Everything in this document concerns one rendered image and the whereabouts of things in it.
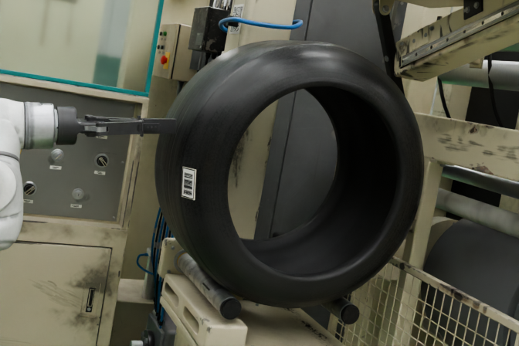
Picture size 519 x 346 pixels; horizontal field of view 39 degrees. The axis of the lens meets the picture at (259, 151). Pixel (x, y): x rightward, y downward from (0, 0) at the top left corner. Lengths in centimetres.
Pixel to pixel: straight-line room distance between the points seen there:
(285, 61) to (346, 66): 13
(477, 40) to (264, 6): 52
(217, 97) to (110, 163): 70
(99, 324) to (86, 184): 40
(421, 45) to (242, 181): 56
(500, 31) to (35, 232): 126
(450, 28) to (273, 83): 50
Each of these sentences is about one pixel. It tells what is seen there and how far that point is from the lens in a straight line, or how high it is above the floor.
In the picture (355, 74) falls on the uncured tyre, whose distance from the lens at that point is 151.
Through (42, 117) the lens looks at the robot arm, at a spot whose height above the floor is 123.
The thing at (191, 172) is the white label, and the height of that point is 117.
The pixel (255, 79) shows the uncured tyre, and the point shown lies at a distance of 143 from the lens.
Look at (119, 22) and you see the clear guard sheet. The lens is 202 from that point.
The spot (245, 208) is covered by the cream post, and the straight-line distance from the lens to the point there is 186.
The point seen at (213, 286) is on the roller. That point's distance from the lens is 158.
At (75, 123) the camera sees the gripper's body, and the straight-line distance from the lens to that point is 143.
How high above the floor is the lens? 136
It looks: 5 degrees down
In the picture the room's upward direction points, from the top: 10 degrees clockwise
